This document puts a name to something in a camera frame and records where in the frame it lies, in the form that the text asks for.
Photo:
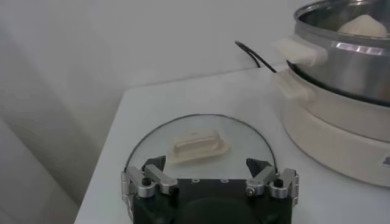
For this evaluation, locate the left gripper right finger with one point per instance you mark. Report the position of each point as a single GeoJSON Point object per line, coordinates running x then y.
{"type": "Point", "coordinates": [262, 179]}

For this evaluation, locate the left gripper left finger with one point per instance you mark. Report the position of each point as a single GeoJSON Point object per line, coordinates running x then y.
{"type": "Point", "coordinates": [160, 180]}

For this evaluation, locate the white steamed baozi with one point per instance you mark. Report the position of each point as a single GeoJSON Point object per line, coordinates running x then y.
{"type": "Point", "coordinates": [362, 25]}

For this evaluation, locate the perforated steel steamer basket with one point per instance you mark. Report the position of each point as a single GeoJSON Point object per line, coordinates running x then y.
{"type": "Point", "coordinates": [350, 70]}

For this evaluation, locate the cream electric cooker base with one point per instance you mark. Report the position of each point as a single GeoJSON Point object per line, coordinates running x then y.
{"type": "Point", "coordinates": [335, 137]}

